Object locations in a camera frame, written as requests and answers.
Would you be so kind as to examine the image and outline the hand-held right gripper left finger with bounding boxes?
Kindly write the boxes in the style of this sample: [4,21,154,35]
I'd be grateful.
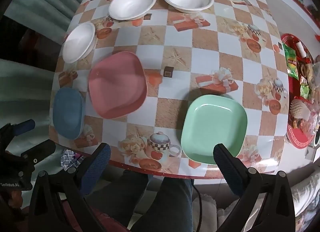
[27,143,112,232]

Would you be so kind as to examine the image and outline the beige sofa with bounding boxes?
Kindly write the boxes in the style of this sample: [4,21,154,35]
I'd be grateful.
[135,179,320,232]

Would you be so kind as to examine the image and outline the green square plate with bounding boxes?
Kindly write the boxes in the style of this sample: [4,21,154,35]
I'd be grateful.
[180,94,248,165]

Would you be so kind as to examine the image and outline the grey checkered cloth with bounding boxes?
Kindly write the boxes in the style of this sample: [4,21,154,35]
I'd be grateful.
[61,148,84,171]

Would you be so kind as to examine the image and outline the white foam fruit net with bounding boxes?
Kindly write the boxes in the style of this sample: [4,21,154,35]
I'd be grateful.
[290,97,313,123]

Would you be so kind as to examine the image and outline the green snack packet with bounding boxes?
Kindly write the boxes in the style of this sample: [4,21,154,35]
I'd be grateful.
[282,42,300,80]

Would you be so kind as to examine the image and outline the black cable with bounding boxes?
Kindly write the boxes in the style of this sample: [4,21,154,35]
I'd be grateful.
[191,179,203,232]

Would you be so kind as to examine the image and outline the red round snack tray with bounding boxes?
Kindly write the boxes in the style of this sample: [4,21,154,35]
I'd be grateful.
[280,32,320,150]

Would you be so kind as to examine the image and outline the person's legs in jeans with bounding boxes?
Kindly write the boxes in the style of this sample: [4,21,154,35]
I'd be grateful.
[86,169,194,232]

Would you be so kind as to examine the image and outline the blue square plate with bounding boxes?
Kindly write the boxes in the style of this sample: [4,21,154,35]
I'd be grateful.
[52,87,85,140]

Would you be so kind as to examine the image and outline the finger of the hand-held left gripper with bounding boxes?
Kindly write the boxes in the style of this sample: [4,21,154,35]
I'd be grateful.
[0,119,36,147]
[21,139,57,163]

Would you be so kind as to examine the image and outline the checkered printed tablecloth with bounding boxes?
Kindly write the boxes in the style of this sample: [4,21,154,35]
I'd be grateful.
[49,0,292,180]

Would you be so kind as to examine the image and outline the pink square plate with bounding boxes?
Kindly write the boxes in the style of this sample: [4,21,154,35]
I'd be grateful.
[89,51,148,120]

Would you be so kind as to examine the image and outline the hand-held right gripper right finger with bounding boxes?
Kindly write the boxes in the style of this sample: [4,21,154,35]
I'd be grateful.
[213,143,298,232]

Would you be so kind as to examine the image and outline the red clothing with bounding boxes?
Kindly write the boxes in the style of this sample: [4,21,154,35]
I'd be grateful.
[60,202,123,232]

